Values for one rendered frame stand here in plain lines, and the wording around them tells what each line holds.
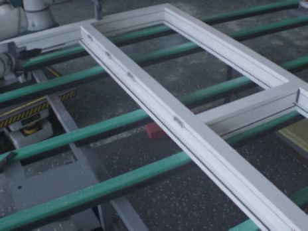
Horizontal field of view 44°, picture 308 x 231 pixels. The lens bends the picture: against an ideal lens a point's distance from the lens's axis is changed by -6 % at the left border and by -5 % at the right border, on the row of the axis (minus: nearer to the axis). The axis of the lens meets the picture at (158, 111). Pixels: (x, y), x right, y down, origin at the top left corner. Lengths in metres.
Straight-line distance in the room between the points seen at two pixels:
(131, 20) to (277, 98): 0.85
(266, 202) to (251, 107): 0.37
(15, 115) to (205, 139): 1.52
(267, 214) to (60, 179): 0.52
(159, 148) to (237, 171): 0.64
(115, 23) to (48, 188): 0.97
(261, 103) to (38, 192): 0.68
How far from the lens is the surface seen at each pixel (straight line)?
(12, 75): 1.45
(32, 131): 2.48
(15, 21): 1.33
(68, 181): 1.04
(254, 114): 1.20
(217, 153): 0.98
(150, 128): 1.56
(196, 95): 1.31
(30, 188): 1.05
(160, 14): 1.89
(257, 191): 0.90
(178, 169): 1.06
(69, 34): 1.73
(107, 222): 1.26
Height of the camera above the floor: 1.56
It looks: 34 degrees down
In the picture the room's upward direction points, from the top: 1 degrees counter-clockwise
